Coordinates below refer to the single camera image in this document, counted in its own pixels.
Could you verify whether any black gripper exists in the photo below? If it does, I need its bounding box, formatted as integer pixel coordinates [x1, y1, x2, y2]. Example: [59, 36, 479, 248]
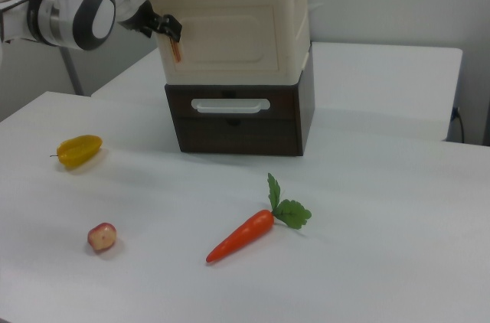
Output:
[119, 0, 183, 43]

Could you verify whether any cream cabinet door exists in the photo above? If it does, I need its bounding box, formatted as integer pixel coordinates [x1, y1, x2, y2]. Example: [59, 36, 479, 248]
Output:
[168, 2, 289, 73]

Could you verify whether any cream plastic cabinet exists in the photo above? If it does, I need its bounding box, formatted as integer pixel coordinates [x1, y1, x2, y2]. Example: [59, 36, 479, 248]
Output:
[146, 0, 312, 86]

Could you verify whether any dark brown drawer box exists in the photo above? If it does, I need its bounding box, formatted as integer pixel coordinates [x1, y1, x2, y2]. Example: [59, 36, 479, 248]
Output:
[164, 42, 317, 158]

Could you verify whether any yellow toy starfruit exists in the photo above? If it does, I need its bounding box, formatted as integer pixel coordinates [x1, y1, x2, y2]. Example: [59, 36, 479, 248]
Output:
[49, 134, 103, 169]

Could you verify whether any red toy apple piece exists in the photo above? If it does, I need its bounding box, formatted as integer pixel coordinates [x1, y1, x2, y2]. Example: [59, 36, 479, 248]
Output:
[87, 222, 117, 252]

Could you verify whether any orange toy carrot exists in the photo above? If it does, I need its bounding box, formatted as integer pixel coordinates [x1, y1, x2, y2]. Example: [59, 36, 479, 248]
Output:
[205, 172, 312, 264]

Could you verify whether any orange door handle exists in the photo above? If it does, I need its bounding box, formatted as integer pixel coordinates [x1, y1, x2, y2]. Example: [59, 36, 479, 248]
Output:
[169, 36, 184, 62]

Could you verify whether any grey metal post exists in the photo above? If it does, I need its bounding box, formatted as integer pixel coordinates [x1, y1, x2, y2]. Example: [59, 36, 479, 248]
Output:
[58, 45, 85, 96]

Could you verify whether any white drawer handle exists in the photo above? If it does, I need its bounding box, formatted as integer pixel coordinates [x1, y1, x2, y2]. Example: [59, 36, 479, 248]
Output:
[191, 97, 271, 115]

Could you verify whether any black wall cable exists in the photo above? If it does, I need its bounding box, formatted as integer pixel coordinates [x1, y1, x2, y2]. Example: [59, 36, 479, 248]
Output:
[452, 106, 466, 144]

